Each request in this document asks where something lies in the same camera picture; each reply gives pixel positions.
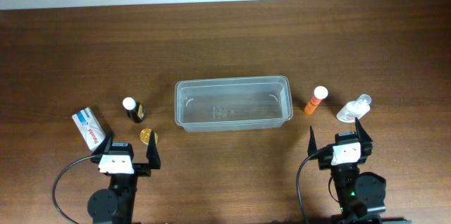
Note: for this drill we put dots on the dark brown syrup bottle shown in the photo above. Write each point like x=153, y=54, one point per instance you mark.
x=134, y=110

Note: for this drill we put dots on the orange tube white cap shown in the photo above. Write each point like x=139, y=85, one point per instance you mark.
x=319, y=94

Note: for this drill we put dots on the white Panadol box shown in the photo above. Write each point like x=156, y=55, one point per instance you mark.
x=89, y=128

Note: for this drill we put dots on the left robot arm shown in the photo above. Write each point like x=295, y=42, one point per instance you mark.
x=115, y=204

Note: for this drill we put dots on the small jar gold lid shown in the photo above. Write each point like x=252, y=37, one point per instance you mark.
x=147, y=134

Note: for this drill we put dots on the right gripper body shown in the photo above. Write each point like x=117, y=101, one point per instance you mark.
x=323, y=160

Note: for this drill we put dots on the white sanitizer bottle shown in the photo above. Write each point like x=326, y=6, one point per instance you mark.
x=354, y=109

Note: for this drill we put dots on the clear plastic container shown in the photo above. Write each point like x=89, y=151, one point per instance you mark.
x=237, y=103

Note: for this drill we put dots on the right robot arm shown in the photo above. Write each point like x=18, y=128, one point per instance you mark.
x=360, y=195

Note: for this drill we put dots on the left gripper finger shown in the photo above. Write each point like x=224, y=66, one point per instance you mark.
x=104, y=146
x=152, y=152

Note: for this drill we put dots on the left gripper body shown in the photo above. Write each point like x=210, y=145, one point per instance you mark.
x=141, y=168

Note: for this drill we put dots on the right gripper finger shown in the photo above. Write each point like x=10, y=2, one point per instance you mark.
x=364, y=138
x=312, y=147

